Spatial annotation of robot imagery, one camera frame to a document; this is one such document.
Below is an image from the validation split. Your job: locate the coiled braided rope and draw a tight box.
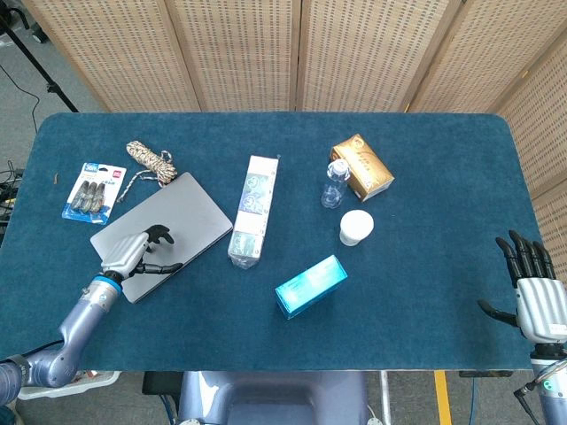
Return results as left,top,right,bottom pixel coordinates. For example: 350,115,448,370
117,140,180,204

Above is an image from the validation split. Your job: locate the wooden rattan folding screen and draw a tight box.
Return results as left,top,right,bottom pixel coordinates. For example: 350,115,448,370
21,0,567,284

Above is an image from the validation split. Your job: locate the gold cardboard box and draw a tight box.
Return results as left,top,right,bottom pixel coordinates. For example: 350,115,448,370
329,134,396,203

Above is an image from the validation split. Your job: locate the black cable bundle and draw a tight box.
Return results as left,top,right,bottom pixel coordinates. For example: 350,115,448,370
0,158,27,222

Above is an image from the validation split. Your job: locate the blue blister pack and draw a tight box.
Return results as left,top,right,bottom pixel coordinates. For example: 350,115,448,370
61,161,128,226

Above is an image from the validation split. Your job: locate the white plastic bin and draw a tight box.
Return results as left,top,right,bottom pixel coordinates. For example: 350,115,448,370
17,369,120,402

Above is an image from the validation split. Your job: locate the clear plastic water bottle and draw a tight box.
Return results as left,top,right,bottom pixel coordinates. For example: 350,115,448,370
320,159,352,210

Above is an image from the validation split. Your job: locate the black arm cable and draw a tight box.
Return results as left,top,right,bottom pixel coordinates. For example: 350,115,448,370
513,358,567,402

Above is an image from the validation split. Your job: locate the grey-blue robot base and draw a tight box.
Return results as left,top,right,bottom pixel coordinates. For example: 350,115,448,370
176,370,371,425

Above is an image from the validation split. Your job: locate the blue cookie box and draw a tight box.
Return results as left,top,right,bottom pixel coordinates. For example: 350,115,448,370
275,254,348,321

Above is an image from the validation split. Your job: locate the white paper cup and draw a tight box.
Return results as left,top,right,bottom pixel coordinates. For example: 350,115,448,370
339,209,375,247

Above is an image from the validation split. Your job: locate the grey laptop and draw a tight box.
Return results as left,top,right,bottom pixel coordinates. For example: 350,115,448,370
89,172,235,305

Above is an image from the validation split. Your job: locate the blue table mat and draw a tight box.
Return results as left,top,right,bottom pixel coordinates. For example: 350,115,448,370
0,112,546,372

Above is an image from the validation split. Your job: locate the plastic-wrapped tissue pack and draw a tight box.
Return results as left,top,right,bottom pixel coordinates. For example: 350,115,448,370
227,154,282,270

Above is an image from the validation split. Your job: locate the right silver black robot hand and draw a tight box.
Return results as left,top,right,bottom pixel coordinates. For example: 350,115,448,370
477,229,567,344

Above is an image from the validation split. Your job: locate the black tripod stand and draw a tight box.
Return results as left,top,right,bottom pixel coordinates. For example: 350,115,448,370
0,0,81,114

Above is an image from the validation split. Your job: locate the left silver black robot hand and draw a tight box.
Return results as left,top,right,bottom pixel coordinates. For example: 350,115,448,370
100,224,183,281

